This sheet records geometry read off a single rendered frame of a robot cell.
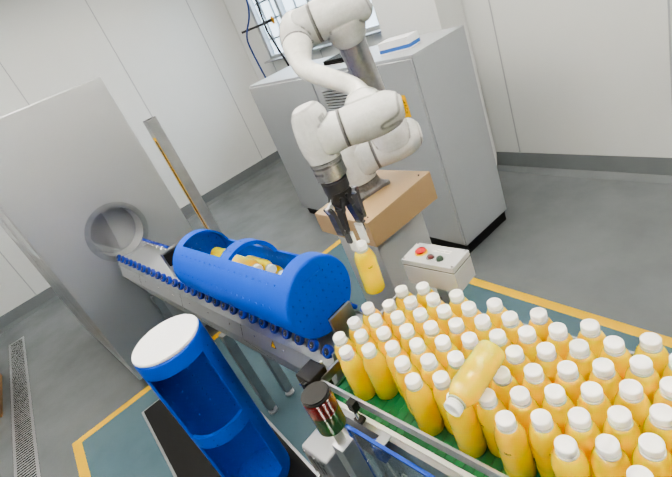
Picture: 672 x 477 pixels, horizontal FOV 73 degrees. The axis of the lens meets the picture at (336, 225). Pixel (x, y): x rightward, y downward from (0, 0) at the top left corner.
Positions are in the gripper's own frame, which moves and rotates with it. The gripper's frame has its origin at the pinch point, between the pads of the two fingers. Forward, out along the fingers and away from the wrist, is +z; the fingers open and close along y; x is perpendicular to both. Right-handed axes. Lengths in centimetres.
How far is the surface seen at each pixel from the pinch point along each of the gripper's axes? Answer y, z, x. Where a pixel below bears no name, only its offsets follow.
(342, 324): 11.2, 28.5, -10.7
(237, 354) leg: 17, 81, -114
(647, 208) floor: -221, 129, 12
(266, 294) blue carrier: 21.7, 11.9, -28.9
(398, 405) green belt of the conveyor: 22.8, 38.9, 17.6
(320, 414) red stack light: 48, 6, 29
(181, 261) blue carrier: 21, 11, -95
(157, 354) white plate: 54, 25, -70
